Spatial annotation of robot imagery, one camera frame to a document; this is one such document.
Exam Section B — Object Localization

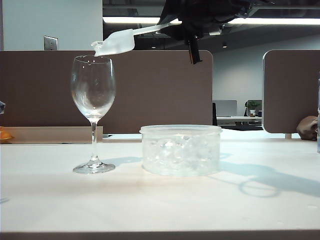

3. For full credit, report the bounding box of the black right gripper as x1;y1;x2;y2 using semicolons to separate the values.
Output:
159;0;227;65

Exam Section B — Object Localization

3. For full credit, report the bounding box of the white plastic ice shovel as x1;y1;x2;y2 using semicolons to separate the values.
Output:
93;21;183;57

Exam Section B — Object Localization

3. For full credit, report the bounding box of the clear round plastic container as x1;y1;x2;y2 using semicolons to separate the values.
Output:
139;124;223;177

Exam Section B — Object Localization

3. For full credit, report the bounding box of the clear wine glass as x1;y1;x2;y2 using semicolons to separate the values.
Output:
70;55;117;175

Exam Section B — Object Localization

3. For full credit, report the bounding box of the ice cubes pile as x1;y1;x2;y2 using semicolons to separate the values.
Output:
143;134;220;173

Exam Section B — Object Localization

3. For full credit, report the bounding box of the orange object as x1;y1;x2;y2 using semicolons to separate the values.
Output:
0;126;14;141

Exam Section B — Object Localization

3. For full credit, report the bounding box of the long ceiling light strip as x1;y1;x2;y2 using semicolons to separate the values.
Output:
102;16;320;26

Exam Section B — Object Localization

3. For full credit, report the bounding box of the beige wooden ledge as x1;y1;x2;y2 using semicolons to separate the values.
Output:
0;126;104;145

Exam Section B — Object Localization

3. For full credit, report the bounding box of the wide brown desk partition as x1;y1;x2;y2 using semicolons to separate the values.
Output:
0;49;214;135

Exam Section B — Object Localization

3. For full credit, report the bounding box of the grey office partition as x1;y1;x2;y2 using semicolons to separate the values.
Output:
212;99;238;118

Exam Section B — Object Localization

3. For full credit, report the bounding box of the green potted plant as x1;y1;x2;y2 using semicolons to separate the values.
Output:
244;99;261;118

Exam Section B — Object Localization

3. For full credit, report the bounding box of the white office desk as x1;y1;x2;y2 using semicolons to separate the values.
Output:
216;115;263;131

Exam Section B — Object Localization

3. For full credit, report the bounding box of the narrow brown desk partition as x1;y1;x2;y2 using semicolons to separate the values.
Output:
262;49;320;134

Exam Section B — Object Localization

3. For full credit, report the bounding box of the brown crumpled bag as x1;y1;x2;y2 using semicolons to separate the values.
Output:
296;115;319;141

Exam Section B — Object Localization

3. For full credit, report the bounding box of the metal wall switch plate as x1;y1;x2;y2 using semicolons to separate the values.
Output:
43;35;59;51

